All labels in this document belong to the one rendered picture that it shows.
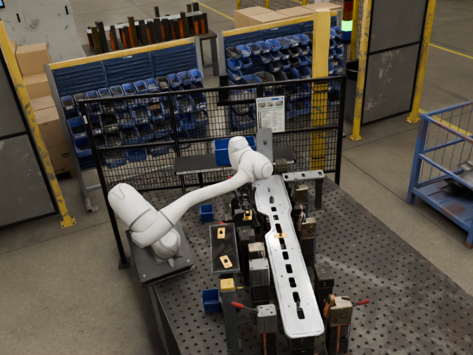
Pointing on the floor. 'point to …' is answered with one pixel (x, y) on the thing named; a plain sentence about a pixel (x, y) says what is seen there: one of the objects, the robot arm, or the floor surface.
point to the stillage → (452, 198)
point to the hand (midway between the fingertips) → (247, 208)
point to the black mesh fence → (212, 136)
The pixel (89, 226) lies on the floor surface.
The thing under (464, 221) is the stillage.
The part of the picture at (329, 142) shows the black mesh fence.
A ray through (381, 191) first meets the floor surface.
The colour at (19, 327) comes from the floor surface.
